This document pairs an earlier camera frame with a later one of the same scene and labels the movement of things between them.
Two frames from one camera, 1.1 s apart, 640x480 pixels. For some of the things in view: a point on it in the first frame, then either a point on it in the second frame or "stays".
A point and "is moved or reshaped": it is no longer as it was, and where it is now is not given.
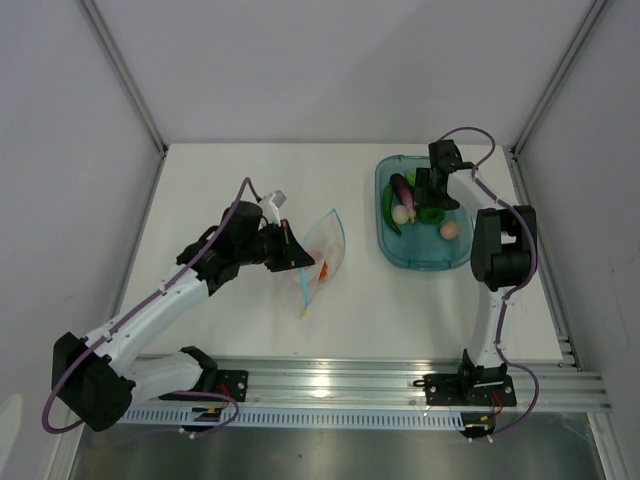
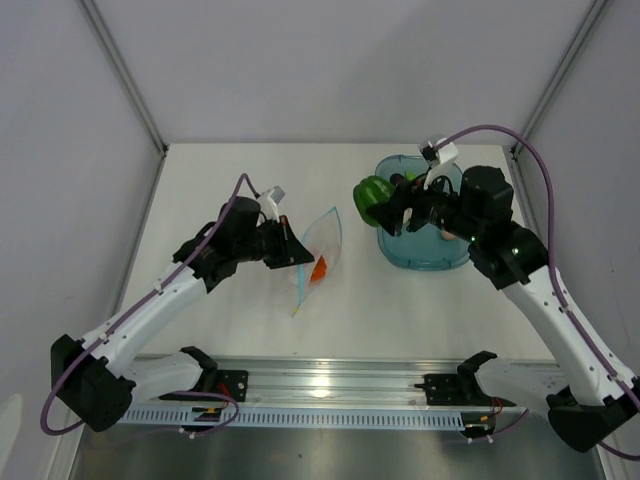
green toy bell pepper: [431, 215] is moved or reshaped
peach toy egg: [448, 229] stays
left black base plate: [230, 382] stays
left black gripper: [291, 254] stays
